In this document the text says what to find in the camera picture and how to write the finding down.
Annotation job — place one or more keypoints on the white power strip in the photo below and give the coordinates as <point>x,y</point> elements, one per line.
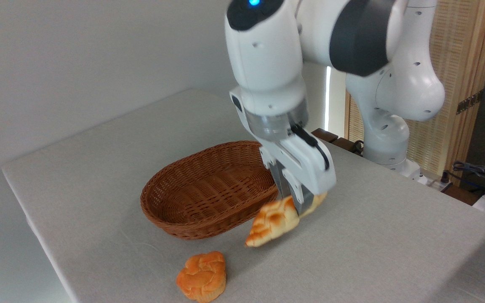
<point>434,183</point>

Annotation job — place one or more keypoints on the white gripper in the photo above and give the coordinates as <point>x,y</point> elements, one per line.
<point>305,172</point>

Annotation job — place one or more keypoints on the metal screen hinge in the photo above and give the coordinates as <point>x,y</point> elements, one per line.
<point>470,102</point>

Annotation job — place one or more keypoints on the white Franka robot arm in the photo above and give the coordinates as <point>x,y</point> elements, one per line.
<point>267,63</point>

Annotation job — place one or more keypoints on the brown wicker oval basket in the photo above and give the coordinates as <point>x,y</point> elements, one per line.
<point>209,185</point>

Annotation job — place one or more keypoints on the round orange bread roll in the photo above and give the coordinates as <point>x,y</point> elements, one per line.
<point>202,277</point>

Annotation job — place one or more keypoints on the dark brown wooden block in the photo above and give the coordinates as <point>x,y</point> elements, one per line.
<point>345,145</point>
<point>326,135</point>

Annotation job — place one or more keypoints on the long braided bread loaf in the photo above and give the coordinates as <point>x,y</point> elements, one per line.
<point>272,223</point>

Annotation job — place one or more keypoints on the grey tablecloth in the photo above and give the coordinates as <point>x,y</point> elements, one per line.
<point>352,252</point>

